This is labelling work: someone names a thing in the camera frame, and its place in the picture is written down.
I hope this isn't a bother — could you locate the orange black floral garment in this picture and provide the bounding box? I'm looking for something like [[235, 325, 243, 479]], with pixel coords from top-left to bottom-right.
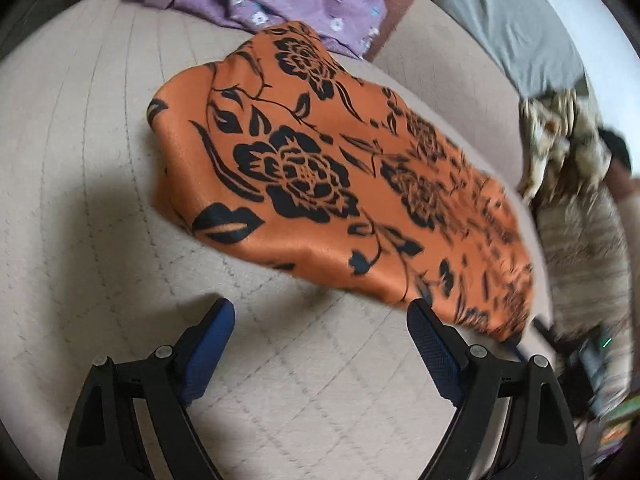
[[146, 21, 534, 341]]

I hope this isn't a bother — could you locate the beige quilted bed cover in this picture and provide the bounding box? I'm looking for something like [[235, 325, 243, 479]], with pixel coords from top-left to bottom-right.
[[0, 0, 551, 480]]

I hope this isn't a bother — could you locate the striped beige blanket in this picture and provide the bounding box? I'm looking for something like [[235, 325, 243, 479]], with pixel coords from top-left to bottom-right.
[[537, 186, 634, 418]]

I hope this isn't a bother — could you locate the beige patterned crumpled garment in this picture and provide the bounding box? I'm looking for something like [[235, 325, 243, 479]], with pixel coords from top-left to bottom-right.
[[518, 88, 612, 204]]

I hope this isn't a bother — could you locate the pink bolster pillow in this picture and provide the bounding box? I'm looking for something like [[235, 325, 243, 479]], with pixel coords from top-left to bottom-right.
[[366, 0, 523, 186]]

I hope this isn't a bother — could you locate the grey pillow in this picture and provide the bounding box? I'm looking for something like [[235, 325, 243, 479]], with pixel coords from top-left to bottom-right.
[[432, 0, 589, 99]]

